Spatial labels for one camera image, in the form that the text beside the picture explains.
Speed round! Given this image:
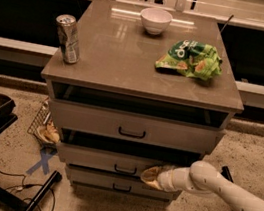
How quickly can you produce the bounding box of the grey drawer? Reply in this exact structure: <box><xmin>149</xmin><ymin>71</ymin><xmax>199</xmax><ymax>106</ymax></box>
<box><xmin>48</xmin><ymin>99</ymin><xmax>225</xmax><ymax>155</ymax></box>
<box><xmin>65</xmin><ymin>165</ymin><xmax>180</xmax><ymax>202</ymax></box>
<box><xmin>57</xmin><ymin>131</ymin><xmax>201</xmax><ymax>177</ymax></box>

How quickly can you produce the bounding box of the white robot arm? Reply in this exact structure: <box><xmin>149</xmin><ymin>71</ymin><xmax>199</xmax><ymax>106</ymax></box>
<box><xmin>140</xmin><ymin>161</ymin><xmax>264</xmax><ymax>211</ymax></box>

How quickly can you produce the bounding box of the grey drawer cabinet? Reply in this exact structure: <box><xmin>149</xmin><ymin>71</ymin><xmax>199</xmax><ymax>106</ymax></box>
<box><xmin>22</xmin><ymin>0</ymin><xmax>260</xmax><ymax>211</ymax></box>

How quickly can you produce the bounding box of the black floor bar left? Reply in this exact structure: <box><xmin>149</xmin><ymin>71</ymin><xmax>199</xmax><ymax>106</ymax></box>
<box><xmin>23</xmin><ymin>170</ymin><xmax>62</xmax><ymax>211</ymax></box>

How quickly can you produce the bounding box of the blue tape cross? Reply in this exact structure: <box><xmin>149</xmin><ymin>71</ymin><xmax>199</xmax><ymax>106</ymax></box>
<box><xmin>26</xmin><ymin>147</ymin><xmax>57</xmax><ymax>175</ymax></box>

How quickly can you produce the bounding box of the green chip bag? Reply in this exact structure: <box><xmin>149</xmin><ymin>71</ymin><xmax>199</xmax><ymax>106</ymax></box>
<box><xmin>155</xmin><ymin>40</ymin><xmax>222</xmax><ymax>81</ymax></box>

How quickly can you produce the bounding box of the white bowl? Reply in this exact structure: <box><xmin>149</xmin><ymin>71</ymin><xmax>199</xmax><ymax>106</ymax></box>
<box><xmin>140</xmin><ymin>7</ymin><xmax>173</xmax><ymax>35</ymax></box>

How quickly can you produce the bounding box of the silver drink can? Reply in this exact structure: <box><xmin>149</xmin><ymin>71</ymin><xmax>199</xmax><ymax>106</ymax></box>
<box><xmin>56</xmin><ymin>14</ymin><xmax>80</xmax><ymax>64</ymax></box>

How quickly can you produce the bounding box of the wire basket on floor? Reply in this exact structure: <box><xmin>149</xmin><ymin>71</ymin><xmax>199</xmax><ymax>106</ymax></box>
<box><xmin>27</xmin><ymin>99</ymin><xmax>60</xmax><ymax>148</ymax></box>

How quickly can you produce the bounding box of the black floor cable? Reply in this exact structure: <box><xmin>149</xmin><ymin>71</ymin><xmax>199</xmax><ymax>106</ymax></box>
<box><xmin>0</xmin><ymin>148</ymin><xmax>63</xmax><ymax>211</ymax></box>

